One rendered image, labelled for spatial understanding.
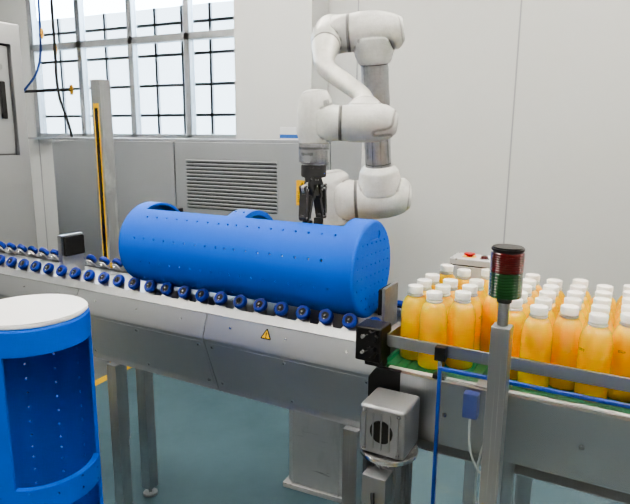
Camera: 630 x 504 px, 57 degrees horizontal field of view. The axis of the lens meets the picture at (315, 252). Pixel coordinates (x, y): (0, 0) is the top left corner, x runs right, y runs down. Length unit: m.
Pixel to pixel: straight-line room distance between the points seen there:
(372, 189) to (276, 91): 2.42
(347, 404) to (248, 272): 0.48
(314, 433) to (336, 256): 1.08
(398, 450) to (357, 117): 0.88
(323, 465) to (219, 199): 1.82
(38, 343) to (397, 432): 0.85
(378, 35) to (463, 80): 2.28
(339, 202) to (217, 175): 1.51
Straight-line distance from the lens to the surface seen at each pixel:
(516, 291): 1.17
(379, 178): 2.20
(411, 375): 1.46
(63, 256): 2.45
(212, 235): 1.80
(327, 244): 1.59
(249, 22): 4.70
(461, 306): 1.46
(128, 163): 4.07
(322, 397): 1.76
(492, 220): 4.34
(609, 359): 1.41
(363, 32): 2.13
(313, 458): 2.53
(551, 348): 1.43
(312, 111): 1.67
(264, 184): 3.45
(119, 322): 2.14
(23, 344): 1.50
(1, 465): 1.65
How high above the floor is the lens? 1.46
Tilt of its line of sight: 11 degrees down
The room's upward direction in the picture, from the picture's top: straight up
